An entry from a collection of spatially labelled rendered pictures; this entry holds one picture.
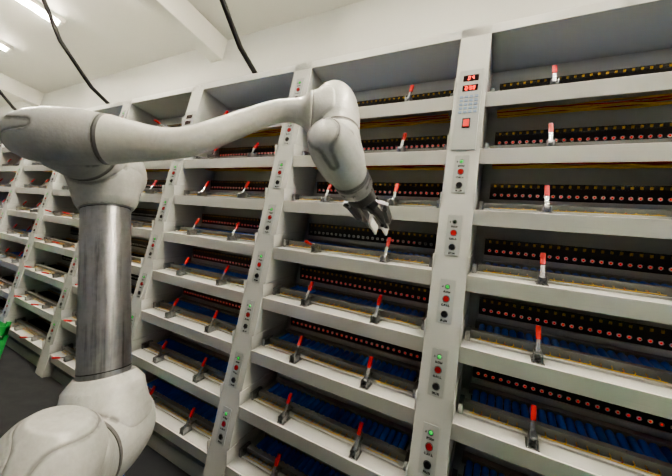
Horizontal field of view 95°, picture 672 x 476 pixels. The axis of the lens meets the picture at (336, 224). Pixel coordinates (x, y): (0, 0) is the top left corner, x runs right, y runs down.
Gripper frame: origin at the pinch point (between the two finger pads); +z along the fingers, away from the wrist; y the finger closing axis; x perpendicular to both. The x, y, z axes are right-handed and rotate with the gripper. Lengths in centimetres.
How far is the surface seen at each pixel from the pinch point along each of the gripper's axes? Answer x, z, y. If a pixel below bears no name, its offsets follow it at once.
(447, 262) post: -5.4, 9.0, 20.0
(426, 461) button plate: -56, 22, 21
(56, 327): -70, 27, -186
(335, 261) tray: -9.8, 10.8, -16.6
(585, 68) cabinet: 71, 10, 54
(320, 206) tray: 8.9, 5.9, -27.0
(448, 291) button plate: -13.4, 10.8, 21.3
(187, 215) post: 5, 18, -114
